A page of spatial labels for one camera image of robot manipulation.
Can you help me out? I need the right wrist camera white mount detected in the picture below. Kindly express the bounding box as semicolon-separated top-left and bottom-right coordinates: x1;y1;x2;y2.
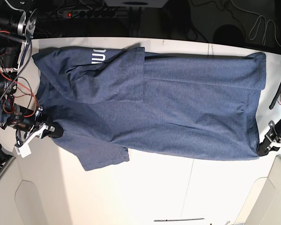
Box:
14;124;49;158

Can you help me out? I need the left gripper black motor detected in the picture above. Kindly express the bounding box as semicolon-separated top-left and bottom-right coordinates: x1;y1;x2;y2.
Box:
257;119;281;157

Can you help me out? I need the blue grey t-shirt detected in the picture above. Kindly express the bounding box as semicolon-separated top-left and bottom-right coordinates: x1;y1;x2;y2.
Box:
32;46;266;171

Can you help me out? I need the white power strip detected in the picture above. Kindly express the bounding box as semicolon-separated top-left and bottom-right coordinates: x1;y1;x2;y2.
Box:
57;9;116;19

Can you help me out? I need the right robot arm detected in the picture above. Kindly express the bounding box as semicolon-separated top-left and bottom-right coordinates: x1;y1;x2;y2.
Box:
0;0;63;140

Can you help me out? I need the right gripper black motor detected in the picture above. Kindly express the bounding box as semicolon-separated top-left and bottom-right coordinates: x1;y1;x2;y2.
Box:
4;105;64;141

